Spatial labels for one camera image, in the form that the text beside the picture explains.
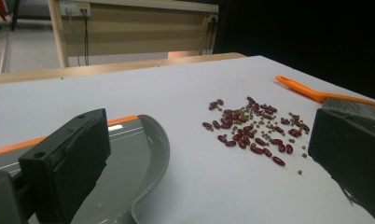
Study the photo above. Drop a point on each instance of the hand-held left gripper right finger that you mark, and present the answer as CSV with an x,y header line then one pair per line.
x,y
350,149

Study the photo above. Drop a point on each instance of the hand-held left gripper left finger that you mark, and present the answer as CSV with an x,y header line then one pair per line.
x,y
67,161

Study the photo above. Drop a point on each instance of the green mung beans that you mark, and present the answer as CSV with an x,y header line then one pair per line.
x,y
300,172

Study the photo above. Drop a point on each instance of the grey dustpan with orange edge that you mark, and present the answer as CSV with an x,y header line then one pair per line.
x,y
129,161

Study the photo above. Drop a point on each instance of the red kidney beans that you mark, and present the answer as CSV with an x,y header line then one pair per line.
x,y
278,161

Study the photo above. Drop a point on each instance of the orange brush with grey bristles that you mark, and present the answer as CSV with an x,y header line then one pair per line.
x,y
303,90

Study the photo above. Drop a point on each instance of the light wooden desk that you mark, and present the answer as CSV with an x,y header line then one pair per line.
x,y
139,34

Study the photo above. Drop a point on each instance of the white power strip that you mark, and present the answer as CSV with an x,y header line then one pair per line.
x,y
75,7

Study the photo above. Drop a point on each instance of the dark chair legs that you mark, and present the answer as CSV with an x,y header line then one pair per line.
x,y
14,12

